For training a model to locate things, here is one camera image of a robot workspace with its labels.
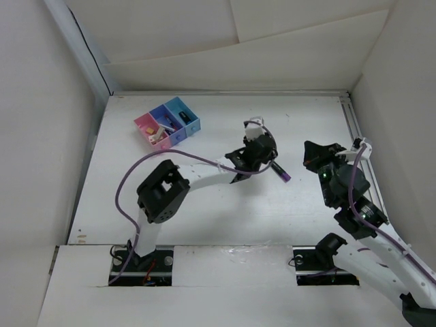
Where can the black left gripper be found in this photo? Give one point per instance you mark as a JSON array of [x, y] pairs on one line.
[[268, 158]]

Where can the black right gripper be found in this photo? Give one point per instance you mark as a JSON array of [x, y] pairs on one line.
[[315, 153]]

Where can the black purple highlighter marker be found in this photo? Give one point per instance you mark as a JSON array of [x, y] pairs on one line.
[[283, 175]]

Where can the white eraser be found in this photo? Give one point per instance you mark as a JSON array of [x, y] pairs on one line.
[[158, 135]]

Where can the black blue highlighter marker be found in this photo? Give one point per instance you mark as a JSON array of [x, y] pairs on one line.
[[185, 118]]

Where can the red gel pen clear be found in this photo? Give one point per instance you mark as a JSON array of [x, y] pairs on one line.
[[170, 123]]

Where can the white pen pink cap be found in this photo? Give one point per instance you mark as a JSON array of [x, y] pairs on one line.
[[167, 128]]

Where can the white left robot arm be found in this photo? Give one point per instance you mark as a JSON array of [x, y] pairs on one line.
[[161, 194]]

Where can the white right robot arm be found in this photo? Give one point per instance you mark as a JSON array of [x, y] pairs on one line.
[[399, 274]]

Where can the light blue drawer box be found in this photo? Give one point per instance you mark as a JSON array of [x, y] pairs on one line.
[[176, 105]]

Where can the dark blue drawer box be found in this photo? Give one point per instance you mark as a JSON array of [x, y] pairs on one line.
[[159, 113]]

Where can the pink drawer box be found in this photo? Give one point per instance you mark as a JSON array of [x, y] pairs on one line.
[[146, 120]]

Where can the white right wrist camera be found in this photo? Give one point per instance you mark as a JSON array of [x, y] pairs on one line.
[[360, 150]]

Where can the aluminium rail right edge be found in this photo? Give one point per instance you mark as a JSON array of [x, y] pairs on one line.
[[374, 193]]

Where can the aluminium rail edge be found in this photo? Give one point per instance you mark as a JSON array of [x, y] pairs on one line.
[[308, 93], [374, 193]]

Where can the aluminium rail back edge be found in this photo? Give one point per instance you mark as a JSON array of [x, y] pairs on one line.
[[308, 93]]

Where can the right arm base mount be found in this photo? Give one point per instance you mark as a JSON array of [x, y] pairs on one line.
[[314, 264]]

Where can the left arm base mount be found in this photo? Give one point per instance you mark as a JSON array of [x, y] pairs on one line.
[[153, 270]]

